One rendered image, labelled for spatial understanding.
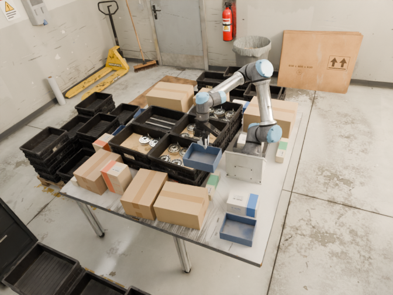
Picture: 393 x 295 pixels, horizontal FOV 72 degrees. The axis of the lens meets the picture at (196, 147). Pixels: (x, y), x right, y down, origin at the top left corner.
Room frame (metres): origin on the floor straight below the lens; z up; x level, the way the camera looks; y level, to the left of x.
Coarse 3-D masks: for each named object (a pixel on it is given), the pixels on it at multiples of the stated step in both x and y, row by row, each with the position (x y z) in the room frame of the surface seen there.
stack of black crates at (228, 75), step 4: (228, 68) 3.50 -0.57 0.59; (232, 68) 3.51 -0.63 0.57; (236, 68) 3.49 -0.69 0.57; (228, 72) 3.49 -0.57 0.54; (232, 72) 3.51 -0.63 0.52; (224, 76) 3.27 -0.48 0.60; (228, 76) 3.24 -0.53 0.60; (244, 84) 3.18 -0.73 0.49; (248, 84) 3.14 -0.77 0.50; (236, 88) 3.21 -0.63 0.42; (240, 88) 3.18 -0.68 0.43; (244, 88) 3.16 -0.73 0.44
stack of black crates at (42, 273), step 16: (32, 256) 1.04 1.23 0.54; (48, 256) 1.06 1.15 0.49; (64, 256) 0.98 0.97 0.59; (16, 272) 0.93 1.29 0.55; (32, 272) 0.95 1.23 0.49; (48, 272) 0.94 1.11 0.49; (64, 272) 0.92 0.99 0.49; (80, 272) 0.90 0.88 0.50; (16, 288) 0.81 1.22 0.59; (32, 288) 0.84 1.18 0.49; (48, 288) 0.83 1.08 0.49; (64, 288) 0.80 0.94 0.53
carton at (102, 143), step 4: (104, 136) 1.92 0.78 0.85; (108, 136) 1.91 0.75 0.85; (112, 136) 1.90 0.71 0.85; (96, 140) 1.87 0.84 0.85; (100, 140) 1.87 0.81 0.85; (104, 140) 1.86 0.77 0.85; (108, 140) 1.85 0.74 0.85; (92, 144) 1.84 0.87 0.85; (96, 144) 1.82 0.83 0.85; (100, 144) 1.82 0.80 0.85; (104, 144) 1.81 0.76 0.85; (108, 144) 1.83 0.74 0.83; (96, 148) 1.82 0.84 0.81; (100, 148) 1.79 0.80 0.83; (104, 148) 1.79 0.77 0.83; (108, 148) 1.82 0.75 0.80
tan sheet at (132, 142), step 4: (132, 136) 1.89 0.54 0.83; (136, 136) 1.89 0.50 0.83; (140, 136) 1.88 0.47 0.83; (128, 140) 1.84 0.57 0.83; (132, 140) 1.84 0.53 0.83; (136, 140) 1.83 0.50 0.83; (124, 144) 1.80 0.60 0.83; (128, 144) 1.79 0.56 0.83; (132, 144) 1.79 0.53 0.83; (136, 144) 1.78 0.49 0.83; (132, 148) 1.73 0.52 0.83; (136, 148) 1.73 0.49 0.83; (140, 148) 1.72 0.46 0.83; (144, 148) 1.71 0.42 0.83; (148, 148) 1.71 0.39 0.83; (144, 152) 1.66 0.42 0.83
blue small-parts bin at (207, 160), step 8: (192, 144) 1.33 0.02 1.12; (192, 152) 1.32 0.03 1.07; (200, 152) 1.31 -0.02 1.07; (208, 152) 1.28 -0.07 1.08; (216, 152) 1.26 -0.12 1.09; (184, 160) 1.20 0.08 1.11; (192, 160) 1.17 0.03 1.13; (200, 160) 1.23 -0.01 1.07; (208, 160) 1.22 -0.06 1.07; (216, 160) 1.16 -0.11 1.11; (200, 168) 1.15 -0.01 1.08; (208, 168) 1.13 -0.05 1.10
